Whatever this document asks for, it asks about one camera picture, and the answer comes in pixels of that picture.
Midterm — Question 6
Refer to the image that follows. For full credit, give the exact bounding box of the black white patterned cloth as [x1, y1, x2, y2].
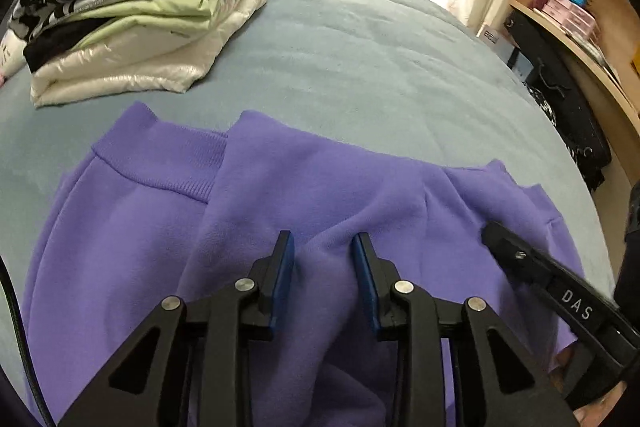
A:
[525, 82, 560, 128]

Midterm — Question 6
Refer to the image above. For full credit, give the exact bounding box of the white shiny folded jacket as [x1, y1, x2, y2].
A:
[30, 0, 271, 108]

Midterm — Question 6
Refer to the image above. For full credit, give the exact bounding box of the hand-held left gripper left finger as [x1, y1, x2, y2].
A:
[57, 229, 296, 427]

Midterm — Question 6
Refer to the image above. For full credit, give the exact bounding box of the purple hoodie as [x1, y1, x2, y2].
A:
[20, 102, 588, 427]

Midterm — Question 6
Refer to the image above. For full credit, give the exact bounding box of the wooden shelf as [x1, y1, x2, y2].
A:
[507, 0, 640, 190]

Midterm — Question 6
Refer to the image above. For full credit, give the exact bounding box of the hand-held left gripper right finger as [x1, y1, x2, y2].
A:
[350, 232, 581, 427]

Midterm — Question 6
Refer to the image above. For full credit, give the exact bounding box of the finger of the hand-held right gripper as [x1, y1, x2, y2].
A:
[481, 221, 553, 290]

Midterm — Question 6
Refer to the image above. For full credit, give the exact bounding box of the grey blue bed blanket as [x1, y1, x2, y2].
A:
[0, 0, 618, 413]

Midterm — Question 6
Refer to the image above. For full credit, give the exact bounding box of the black cable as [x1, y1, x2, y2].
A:
[0, 252, 58, 427]

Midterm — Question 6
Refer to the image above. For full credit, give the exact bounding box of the person's right hand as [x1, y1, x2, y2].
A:
[552, 347, 631, 427]

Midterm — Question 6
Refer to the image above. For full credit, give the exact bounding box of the light green folded garment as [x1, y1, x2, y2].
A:
[57, 0, 261, 55]

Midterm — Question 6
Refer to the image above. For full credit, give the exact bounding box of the white box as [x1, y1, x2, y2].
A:
[477, 23, 512, 54]

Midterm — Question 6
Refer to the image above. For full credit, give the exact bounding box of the light blue box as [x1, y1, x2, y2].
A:
[505, 47, 535, 84]

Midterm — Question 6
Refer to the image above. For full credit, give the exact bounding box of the white pink soft toy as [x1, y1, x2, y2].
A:
[0, 29, 27, 85]

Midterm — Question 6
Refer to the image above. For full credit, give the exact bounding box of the black bag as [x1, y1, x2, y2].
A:
[505, 4, 613, 190]

